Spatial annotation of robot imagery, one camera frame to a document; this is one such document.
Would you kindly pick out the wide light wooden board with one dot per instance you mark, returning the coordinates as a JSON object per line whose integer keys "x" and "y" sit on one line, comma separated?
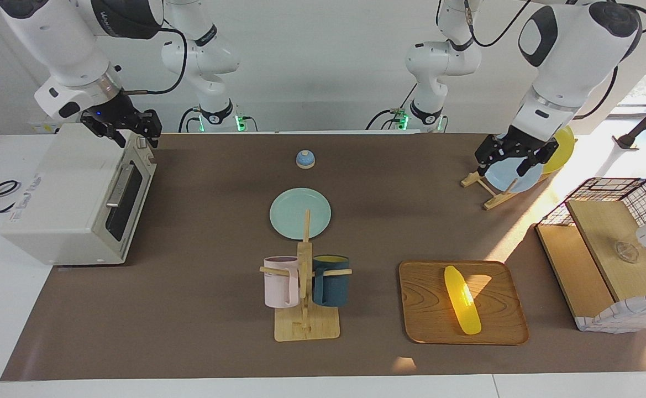
{"x": 604, "y": 232}

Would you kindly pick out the light wooden mug rack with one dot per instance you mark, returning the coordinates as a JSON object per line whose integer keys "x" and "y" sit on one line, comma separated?
{"x": 306, "y": 329}

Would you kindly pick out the light blue plate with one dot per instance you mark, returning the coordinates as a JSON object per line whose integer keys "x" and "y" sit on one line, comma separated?
{"x": 528, "y": 179}

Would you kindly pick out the white checked cloth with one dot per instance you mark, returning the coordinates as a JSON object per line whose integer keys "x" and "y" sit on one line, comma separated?
{"x": 632, "y": 315}

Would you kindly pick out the teal round plate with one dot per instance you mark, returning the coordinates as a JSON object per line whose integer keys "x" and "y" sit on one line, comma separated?
{"x": 289, "y": 213}

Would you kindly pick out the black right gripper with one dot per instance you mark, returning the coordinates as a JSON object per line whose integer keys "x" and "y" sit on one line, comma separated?
{"x": 110, "y": 110}

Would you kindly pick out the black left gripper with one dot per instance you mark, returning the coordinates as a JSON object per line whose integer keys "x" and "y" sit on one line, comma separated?
{"x": 519, "y": 145}

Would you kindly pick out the small blue dome bell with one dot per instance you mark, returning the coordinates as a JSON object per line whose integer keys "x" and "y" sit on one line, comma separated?
{"x": 305, "y": 160}

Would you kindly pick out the yellow corn cob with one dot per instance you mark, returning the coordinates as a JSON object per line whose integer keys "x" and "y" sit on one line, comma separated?
{"x": 461, "y": 301}

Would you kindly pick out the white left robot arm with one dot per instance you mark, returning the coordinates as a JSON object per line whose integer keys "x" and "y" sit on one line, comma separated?
{"x": 571, "y": 55}

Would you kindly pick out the white socket box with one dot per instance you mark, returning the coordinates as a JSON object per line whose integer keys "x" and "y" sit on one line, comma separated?
{"x": 43, "y": 128}

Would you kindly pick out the pink mug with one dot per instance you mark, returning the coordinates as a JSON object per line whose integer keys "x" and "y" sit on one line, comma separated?
{"x": 279, "y": 287}

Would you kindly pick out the brown table mat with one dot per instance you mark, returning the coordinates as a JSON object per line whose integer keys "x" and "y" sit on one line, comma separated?
{"x": 218, "y": 342}

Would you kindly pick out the yellow plate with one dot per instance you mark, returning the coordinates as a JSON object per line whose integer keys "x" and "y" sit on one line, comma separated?
{"x": 565, "y": 149}

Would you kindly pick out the light wooden plate rack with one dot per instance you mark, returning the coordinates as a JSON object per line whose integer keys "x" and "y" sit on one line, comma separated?
{"x": 491, "y": 202}

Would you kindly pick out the narrow light wooden board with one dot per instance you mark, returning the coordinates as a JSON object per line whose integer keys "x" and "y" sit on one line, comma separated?
{"x": 571, "y": 265}

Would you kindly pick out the small clear glass piece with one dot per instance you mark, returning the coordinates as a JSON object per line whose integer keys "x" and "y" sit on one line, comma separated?
{"x": 626, "y": 252}

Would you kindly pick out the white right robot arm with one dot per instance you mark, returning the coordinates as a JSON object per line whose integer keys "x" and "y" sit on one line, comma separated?
{"x": 68, "y": 44}

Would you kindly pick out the brown wooden tray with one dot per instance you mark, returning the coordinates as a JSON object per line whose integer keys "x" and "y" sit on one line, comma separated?
{"x": 427, "y": 309}

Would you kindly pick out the dark blue mug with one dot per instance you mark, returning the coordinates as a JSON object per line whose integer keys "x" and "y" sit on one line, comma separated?
{"x": 334, "y": 290}

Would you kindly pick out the cream white toaster oven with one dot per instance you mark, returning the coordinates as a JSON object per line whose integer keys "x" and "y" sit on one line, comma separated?
{"x": 52, "y": 193}

